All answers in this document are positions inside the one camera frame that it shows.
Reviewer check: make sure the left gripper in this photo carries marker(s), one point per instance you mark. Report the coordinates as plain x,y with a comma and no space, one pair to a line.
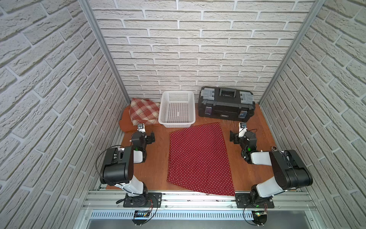
149,138

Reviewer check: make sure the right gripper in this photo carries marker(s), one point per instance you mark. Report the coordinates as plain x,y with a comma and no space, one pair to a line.
234,137

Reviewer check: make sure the red polka dot skirt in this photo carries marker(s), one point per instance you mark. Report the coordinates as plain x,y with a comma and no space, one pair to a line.
198,160

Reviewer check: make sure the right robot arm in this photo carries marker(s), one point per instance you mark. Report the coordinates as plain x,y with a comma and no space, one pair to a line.
289,171

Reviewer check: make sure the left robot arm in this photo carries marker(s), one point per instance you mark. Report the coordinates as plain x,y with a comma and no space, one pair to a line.
115,167

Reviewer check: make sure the orange skirt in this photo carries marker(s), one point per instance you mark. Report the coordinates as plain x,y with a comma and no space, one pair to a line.
129,120

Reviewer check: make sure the red plaid skirt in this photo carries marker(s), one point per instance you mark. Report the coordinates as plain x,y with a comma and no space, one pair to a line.
144,112

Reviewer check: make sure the white plastic basket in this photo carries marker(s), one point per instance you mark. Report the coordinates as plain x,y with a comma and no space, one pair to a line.
177,109

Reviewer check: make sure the black plastic toolbox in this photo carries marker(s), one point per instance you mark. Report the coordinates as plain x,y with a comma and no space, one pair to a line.
226,104

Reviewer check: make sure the left controller board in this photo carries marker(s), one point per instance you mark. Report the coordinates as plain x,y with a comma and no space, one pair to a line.
140,217

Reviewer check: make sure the controller board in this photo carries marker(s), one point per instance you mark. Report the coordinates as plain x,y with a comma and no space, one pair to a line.
140,217
259,217

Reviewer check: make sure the right controller board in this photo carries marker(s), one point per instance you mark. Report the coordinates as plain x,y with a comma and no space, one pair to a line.
259,217

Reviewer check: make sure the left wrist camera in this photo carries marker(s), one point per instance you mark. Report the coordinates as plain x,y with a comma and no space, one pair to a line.
141,128

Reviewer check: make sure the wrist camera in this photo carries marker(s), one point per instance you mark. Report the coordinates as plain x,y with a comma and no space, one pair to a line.
141,128
242,127

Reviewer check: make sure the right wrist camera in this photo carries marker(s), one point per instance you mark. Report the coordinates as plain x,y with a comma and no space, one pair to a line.
242,127

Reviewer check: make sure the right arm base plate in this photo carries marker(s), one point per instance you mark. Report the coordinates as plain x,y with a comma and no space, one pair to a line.
247,200

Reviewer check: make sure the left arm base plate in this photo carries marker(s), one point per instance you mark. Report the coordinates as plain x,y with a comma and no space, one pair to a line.
150,200

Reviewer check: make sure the aluminium mounting rail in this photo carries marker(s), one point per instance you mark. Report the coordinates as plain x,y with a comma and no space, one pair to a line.
189,200

